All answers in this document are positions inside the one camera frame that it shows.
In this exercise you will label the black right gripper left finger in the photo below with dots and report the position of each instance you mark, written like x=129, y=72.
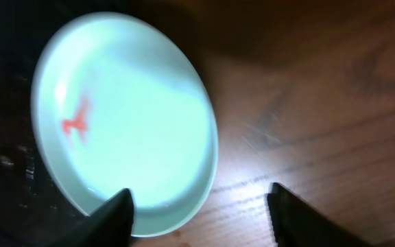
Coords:
x=109, y=226

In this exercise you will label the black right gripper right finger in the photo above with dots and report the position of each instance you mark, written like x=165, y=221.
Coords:
x=296, y=224

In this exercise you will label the light green plate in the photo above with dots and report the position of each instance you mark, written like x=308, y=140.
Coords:
x=116, y=105

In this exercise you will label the black round tray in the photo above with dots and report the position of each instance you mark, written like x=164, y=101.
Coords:
x=33, y=212

